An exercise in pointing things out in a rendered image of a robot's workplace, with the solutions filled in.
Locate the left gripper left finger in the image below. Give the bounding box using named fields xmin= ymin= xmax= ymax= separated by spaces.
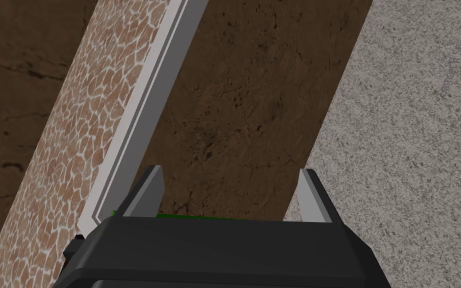
xmin=113 ymin=164 xmax=166 ymax=219

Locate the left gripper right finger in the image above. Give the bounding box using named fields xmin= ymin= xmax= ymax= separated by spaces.
xmin=296 ymin=167 xmax=343 ymax=224

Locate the grey speckled door leaf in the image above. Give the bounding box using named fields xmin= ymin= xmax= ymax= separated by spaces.
xmin=282 ymin=0 xmax=461 ymax=288

